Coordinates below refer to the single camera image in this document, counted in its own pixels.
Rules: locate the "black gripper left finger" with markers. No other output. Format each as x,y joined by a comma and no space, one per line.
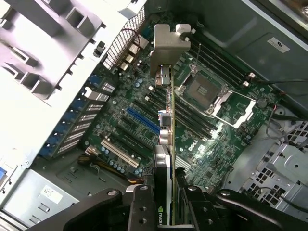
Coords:
96,209

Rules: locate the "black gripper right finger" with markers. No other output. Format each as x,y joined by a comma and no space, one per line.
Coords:
216,211

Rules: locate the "silver chipset heatsink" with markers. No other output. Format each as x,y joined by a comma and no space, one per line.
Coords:
187,163

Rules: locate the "white expansion slot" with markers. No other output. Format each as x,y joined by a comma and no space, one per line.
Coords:
120,154

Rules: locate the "silver power supply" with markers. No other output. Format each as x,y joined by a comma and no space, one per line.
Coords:
36,192

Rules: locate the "green motherboard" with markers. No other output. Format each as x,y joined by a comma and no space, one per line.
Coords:
211,144

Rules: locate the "silver disk bay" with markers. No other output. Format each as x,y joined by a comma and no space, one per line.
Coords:
276,168

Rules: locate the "blue expansion slot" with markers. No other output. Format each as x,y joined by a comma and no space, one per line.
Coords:
142,118

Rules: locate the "silver socket cover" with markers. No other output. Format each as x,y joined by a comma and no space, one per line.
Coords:
250,109

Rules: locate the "coin cell battery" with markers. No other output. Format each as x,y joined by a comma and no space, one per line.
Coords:
262,102

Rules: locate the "CPU socket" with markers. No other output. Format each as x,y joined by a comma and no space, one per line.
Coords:
202,90

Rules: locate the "thin locking lever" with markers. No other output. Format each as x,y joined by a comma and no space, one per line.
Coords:
197,57

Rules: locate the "open black PC case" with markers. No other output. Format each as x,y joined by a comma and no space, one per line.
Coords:
216,29

